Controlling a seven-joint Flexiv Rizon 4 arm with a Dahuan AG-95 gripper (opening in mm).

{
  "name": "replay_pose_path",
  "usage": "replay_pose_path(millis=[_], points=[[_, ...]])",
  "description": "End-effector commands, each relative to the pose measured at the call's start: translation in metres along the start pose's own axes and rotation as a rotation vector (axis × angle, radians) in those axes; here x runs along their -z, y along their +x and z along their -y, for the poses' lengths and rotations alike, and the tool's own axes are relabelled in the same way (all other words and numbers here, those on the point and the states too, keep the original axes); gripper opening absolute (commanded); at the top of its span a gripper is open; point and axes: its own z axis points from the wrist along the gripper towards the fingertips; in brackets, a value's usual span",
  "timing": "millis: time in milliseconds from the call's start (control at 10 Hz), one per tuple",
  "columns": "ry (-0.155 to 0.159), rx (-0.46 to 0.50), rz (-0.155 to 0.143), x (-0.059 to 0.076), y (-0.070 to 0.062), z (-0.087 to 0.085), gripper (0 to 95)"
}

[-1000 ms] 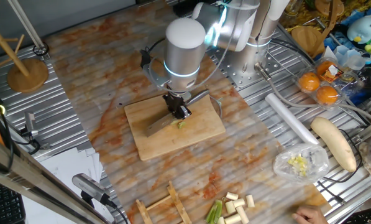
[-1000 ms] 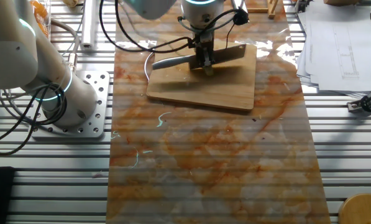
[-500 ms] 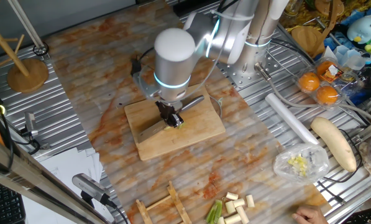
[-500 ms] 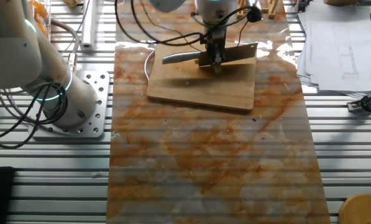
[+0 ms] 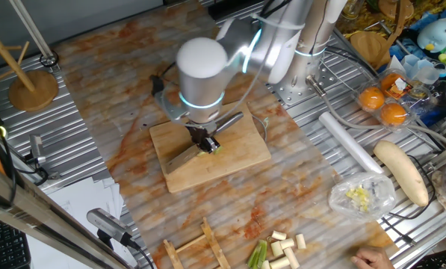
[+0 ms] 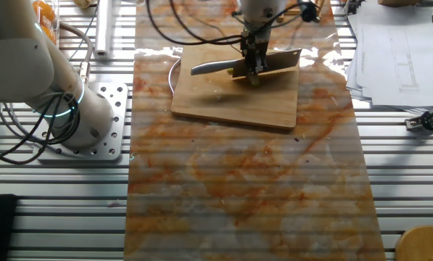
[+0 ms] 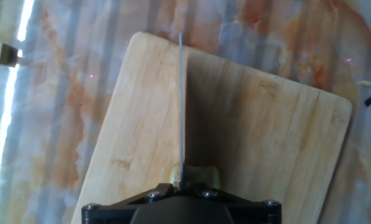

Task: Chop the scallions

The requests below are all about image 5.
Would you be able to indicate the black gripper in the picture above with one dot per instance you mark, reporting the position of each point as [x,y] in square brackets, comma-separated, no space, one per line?
[202,131]

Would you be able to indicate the steel cleaver knife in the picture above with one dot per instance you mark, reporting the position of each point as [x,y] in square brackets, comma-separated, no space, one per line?
[181,160]

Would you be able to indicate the wooden knife rack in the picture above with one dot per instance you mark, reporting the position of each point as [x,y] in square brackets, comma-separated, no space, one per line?
[215,243]

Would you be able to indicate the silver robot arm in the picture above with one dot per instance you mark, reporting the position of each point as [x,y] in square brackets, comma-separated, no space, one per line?
[200,93]

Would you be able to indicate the person hand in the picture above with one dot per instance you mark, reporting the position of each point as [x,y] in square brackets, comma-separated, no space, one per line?
[374,259]

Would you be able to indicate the cut scallion slice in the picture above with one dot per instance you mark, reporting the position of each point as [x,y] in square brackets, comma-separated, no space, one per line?
[199,153]

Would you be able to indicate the green scallion stalk piece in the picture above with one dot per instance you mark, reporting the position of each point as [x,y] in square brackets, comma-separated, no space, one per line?
[218,150]

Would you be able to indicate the wooden cutting board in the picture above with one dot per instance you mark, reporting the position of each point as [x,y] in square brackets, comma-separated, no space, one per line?
[237,160]

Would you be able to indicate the orange marble patterned mat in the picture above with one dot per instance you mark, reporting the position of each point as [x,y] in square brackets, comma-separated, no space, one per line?
[114,93]

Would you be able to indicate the white scallion stalk piece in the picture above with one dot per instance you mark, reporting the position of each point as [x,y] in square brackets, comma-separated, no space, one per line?
[276,249]
[287,243]
[278,235]
[279,262]
[265,265]
[291,258]
[300,241]

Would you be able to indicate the green scallion leaves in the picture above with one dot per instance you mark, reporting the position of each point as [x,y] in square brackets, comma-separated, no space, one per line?
[258,254]

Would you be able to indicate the white plastic wrap roll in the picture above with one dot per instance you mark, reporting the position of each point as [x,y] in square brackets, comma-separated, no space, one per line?
[347,141]

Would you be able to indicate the white paper sheets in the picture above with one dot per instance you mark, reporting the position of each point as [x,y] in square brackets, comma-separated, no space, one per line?
[77,201]

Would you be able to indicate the chopped scallion bits pile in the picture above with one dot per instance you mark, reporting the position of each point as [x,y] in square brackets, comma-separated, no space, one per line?
[358,198]

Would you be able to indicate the orange fruit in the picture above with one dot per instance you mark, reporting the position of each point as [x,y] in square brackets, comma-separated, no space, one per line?
[387,83]
[393,114]
[371,98]

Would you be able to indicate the clear plastic bag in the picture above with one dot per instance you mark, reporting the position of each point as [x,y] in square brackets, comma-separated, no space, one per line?
[379,194]

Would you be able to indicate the wooden cup tree stand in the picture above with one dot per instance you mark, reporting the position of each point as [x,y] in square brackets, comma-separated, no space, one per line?
[34,91]

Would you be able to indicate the wooden hanger stand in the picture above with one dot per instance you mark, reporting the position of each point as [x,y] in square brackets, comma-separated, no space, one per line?
[370,46]

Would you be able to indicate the white daikon radish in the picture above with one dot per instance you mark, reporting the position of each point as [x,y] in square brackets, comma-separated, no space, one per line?
[402,172]

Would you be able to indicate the glass jar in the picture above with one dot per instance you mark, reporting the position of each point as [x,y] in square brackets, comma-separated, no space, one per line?
[352,9]

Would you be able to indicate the white tripod leg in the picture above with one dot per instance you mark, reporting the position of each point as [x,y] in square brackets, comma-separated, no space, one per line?
[30,30]

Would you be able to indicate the black keyboard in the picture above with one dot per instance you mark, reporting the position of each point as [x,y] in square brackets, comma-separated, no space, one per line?
[2,246]

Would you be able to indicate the clear plastic measuring cup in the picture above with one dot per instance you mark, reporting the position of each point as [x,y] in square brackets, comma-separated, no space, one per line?
[426,73]

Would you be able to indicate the blue cloth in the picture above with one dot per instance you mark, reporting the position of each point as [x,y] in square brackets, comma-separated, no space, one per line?
[437,112]

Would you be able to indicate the glass bowl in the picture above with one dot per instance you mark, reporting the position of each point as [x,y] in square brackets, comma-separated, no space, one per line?
[445,93]

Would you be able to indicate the blue plush toy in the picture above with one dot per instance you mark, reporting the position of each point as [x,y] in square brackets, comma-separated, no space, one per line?
[435,35]

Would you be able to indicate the black printed box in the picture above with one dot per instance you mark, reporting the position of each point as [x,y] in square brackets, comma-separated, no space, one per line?
[443,261]

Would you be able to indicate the wrist camera on silver bracket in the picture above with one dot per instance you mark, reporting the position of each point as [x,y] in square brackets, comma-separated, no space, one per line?
[172,110]

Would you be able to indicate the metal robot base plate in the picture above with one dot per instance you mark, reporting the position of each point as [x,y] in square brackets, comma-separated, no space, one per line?
[297,98]

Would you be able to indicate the silver depth camera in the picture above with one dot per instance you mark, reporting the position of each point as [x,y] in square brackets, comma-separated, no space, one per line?
[107,224]

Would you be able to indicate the small silver camera on mount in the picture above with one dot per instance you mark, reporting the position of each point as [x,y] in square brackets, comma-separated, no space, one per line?
[36,145]

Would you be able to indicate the metal frame bar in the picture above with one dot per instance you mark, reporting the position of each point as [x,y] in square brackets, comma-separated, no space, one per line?
[39,220]

